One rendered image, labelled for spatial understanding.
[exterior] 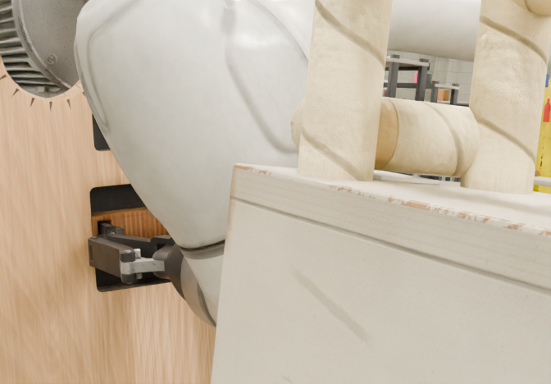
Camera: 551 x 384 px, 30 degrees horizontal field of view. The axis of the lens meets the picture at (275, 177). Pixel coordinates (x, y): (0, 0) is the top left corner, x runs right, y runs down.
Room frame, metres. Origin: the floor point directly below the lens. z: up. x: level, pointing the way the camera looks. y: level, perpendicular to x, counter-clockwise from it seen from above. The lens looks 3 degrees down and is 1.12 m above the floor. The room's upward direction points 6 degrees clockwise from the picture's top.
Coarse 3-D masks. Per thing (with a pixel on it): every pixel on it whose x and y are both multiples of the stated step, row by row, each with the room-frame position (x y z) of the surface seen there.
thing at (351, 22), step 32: (320, 0) 0.42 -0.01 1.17; (352, 0) 0.41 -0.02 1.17; (384, 0) 0.42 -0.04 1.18; (320, 32) 0.42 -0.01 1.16; (352, 32) 0.41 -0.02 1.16; (384, 32) 0.42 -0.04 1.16; (320, 64) 0.42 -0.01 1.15; (352, 64) 0.41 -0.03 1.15; (384, 64) 0.42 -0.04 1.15; (320, 96) 0.42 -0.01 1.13; (352, 96) 0.41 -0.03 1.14; (320, 128) 0.41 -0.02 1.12; (352, 128) 0.41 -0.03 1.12; (320, 160) 0.41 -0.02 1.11; (352, 160) 0.41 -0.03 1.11
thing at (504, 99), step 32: (480, 32) 0.46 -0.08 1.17; (512, 32) 0.45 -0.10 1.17; (544, 32) 0.45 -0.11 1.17; (480, 64) 0.45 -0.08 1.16; (512, 64) 0.45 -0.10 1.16; (544, 64) 0.45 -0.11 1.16; (480, 96) 0.45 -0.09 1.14; (512, 96) 0.45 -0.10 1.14; (480, 128) 0.45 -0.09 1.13; (512, 128) 0.45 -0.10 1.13; (480, 160) 0.45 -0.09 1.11; (512, 160) 0.45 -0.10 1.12; (512, 192) 0.45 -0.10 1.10
